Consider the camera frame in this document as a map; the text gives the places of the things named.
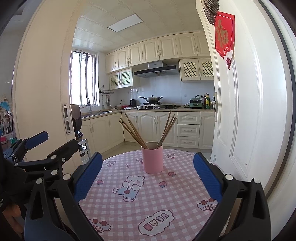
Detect lower kitchen cabinets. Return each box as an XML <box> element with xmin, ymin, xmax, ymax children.
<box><xmin>81</xmin><ymin>108</ymin><xmax>214</xmax><ymax>153</ymax></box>

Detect kitchen cabinets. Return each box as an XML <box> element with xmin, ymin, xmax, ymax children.
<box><xmin>81</xmin><ymin>108</ymin><xmax>214</xmax><ymax>153</ymax></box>
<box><xmin>106</xmin><ymin>32</ymin><xmax>214</xmax><ymax>90</ymax></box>

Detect upper kitchen cabinets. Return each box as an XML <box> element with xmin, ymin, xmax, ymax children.
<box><xmin>106</xmin><ymin>32</ymin><xmax>214</xmax><ymax>90</ymax></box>

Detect left hand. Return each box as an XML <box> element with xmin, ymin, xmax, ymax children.
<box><xmin>3</xmin><ymin>204</ymin><xmax>23</xmax><ymax>237</ymax></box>

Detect metal shelf rack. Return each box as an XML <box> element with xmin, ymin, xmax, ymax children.
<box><xmin>78</xmin><ymin>139</ymin><xmax>91</xmax><ymax>164</ymax></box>

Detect door latch plate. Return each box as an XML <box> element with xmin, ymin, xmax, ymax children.
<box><xmin>62</xmin><ymin>103</ymin><xmax>72</xmax><ymax>135</ymax></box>

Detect sink faucet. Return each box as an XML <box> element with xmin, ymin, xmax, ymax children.
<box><xmin>86</xmin><ymin>97</ymin><xmax>92</xmax><ymax>115</ymax></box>

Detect pink checkered tablecloth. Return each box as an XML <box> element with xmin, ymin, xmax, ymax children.
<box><xmin>79</xmin><ymin>149</ymin><xmax>218</xmax><ymax>240</ymax></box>

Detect white door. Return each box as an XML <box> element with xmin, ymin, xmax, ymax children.
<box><xmin>196</xmin><ymin>1</ymin><xmax>295</xmax><ymax>211</ymax></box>

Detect window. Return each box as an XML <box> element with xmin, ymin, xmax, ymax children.
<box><xmin>69</xmin><ymin>50</ymin><xmax>99</xmax><ymax>106</ymax></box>

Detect black kettle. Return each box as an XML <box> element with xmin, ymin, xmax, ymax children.
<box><xmin>130</xmin><ymin>99</ymin><xmax>137</xmax><ymax>107</ymax></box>

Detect pink cylindrical utensil holder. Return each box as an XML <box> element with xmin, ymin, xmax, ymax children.
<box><xmin>142</xmin><ymin>142</ymin><xmax>164</xmax><ymax>174</ymax></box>

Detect gas stove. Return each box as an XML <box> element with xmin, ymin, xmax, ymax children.
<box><xmin>137</xmin><ymin>104</ymin><xmax>178</xmax><ymax>110</ymax></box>

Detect black wok with lid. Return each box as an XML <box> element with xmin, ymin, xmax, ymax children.
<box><xmin>138</xmin><ymin>95</ymin><xmax>163</xmax><ymax>104</ymax></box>

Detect green bottle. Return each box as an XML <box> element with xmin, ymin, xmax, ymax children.
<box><xmin>206</xmin><ymin>93</ymin><xmax>211</xmax><ymax>109</ymax></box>

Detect green electric cooker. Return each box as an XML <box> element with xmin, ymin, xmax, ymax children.
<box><xmin>189</xmin><ymin>95</ymin><xmax>203</xmax><ymax>108</ymax></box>

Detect range hood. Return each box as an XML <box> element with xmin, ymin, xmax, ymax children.
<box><xmin>133</xmin><ymin>61</ymin><xmax>180</xmax><ymax>78</ymax></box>

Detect ceiling light panel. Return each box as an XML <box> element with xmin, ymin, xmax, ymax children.
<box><xmin>108</xmin><ymin>14</ymin><xmax>143</xmax><ymax>33</ymax></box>

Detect red fu door decoration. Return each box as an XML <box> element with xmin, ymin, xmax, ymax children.
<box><xmin>214</xmin><ymin>11</ymin><xmax>235</xmax><ymax>70</ymax></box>

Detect wall utensil rack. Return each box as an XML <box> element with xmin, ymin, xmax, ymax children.
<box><xmin>99</xmin><ymin>85</ymin><xmax>114</xmax><ymax>110</ymax></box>

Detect door handle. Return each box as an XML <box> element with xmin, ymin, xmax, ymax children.
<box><xmin>212</xmin><ymin>91</ymin><xmax>221</xmax><ymax>123</ymax></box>

